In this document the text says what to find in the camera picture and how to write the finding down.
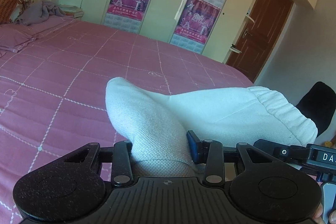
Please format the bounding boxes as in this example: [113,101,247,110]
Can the lower right purple poster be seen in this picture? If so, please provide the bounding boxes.
[170,0,220,54]

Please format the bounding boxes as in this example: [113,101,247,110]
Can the pink pillow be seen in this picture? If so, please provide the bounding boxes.
[1,16,77,56]

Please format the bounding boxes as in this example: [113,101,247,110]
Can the brown wooden door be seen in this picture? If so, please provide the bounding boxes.
[226,0,293,82]

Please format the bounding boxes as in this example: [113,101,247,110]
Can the stack of books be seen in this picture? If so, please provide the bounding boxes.
[59,5,84,18]

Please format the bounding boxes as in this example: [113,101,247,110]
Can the white pants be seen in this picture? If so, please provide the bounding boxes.
[105,77,318,177]

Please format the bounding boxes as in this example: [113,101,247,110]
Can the pink checked bed sheet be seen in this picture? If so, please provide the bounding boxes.
[1,20,252,223]

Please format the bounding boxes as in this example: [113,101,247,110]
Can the lower left purple poster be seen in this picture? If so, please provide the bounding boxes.
[104,0,150,34]

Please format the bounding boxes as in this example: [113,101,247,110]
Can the person's right hand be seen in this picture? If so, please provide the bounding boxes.
[313,203,336,224]

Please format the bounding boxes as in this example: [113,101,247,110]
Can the lilac crumpled cloth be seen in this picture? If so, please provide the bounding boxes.
[14,1,65,26]

